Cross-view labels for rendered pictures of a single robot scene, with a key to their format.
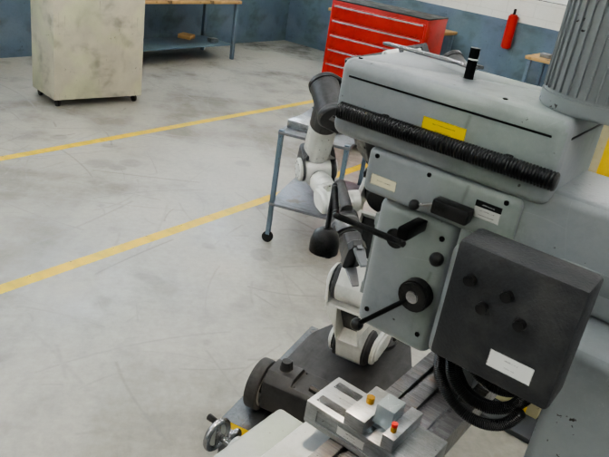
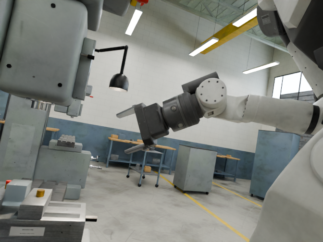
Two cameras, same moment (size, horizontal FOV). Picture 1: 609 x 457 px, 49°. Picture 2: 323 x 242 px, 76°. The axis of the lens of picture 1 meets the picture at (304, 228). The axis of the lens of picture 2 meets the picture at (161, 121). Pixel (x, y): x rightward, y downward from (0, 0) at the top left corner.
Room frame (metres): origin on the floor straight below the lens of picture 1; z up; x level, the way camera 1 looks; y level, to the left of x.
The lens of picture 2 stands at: (2.06, -0.57, 1.27)
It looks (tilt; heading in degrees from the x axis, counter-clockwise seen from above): 4 degrees up; 127
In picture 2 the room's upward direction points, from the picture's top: 10 degrees clockwise
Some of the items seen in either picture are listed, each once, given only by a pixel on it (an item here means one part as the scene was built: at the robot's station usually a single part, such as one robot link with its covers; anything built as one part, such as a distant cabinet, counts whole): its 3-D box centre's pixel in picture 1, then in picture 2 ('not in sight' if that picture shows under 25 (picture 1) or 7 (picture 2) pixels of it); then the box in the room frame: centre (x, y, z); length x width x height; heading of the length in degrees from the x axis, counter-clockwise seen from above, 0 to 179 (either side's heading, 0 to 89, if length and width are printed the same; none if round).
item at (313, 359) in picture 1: (352, 359); not in sight; (2.19, -0.27, 0.59); 0.64 x 0.52 x 0.33; 157
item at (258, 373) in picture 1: (261, 384); not in sight; (2.06, 0.07, 0.50); 0.20 x 0.05 x 0.20; 157
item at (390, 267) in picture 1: (423, 264); (49, 53); (1.34, -0.28, 1.47); 0.21 x 0.19 x 0.32; 146
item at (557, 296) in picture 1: (510, 316); not in sight; (0.90, -0.34, 1.62); 0.20 x 0.09 x 0.21; 56
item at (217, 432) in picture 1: (225, 440); not in sight; (1.62, 0.14, 0.61); 0.16 x 0.12 x 0.12; 56
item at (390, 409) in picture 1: (389, 412); (18, 192); (1.37, -0.29, 1.02); 0.06 x 0.05 x 0.06; 146
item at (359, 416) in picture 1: (369, 409); (37, 202); (1.40, -0.24, 1.00); 0.15 x 0.06 x 0.04; 146
